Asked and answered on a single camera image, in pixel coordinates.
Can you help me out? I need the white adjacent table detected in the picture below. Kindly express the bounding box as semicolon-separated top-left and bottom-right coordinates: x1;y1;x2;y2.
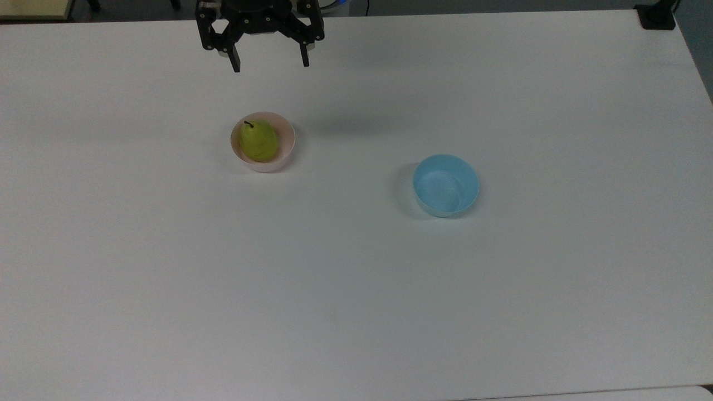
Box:
462;385;713;401

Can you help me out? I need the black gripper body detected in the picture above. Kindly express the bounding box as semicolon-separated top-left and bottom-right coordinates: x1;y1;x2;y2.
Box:
221;0;294;35

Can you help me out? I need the wooden furniture piece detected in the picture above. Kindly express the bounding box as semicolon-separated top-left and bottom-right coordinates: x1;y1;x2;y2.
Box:
0;0;76;22

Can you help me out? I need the pink bowl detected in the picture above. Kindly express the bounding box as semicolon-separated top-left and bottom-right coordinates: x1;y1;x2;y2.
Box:
230;112;296;173

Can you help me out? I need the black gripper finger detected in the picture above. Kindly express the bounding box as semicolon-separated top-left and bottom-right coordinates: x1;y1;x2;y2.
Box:
194;3;246;74
281;2;326;68

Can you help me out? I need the green pear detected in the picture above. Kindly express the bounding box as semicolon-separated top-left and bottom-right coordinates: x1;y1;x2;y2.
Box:
240;119;279;163

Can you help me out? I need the blue bowl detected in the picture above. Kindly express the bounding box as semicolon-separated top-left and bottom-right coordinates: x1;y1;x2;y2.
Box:
412;154;481;218

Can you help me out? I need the black table clamp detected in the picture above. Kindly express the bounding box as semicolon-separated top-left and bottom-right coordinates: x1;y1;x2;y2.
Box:
634;0;681;31

